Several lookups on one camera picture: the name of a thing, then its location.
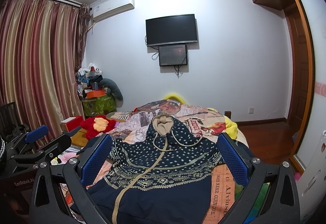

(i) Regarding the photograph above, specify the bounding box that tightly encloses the navy patterned hooded garment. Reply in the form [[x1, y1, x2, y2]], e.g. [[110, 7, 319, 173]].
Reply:
[[69, 114, 247, 224]]

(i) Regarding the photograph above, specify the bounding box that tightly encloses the red white box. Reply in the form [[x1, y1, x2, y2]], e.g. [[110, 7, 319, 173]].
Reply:
[[60, 116, 83, 132]]

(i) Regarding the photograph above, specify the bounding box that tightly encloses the pink plush toy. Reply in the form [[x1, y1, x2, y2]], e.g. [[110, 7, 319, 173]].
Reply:
[[51, 152, 78, 166]]

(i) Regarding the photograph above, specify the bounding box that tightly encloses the green storage box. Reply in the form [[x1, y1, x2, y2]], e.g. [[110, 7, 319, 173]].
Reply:
[[82, 95, 116, 117]]

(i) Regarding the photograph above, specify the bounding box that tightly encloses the red plush toy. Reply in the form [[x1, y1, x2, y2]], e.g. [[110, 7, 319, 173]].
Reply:
[[80, 115, 116, 140]]

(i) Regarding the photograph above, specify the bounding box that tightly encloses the newspaper print bed quilt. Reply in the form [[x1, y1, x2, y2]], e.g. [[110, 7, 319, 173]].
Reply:
[[59, 99, 271, 224]]

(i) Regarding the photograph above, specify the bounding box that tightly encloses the orange box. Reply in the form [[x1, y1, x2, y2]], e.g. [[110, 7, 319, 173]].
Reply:
[[86, 90, 106, 99]]

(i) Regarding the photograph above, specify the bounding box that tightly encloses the pile of clutter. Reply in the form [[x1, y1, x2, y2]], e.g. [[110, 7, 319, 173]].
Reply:
[[76, 63, 103, 99]]

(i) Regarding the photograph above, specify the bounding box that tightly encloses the grey neck pillow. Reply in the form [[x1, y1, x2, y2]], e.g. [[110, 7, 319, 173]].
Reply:
[[99, 78, 123, 101]]

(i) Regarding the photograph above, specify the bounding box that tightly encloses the striped red gold curtain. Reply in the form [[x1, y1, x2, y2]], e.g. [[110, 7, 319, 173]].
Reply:
[[1, 0, 91, 147]]

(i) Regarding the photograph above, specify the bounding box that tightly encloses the wooden door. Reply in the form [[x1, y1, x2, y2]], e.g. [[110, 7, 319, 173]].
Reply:
[[284, 0, 315, 173]]

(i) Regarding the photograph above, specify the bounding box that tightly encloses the white air conditioner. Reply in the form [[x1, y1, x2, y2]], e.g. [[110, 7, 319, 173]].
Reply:
[[93, 0, 135, 22]]

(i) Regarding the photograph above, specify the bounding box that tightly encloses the small black wall monitor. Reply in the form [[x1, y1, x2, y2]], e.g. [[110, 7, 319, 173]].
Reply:
[[159, 44, 188, 67]]

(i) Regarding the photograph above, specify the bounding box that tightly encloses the black wall television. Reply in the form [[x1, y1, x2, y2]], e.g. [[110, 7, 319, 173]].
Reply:
[[145, 14, 198, 47]]

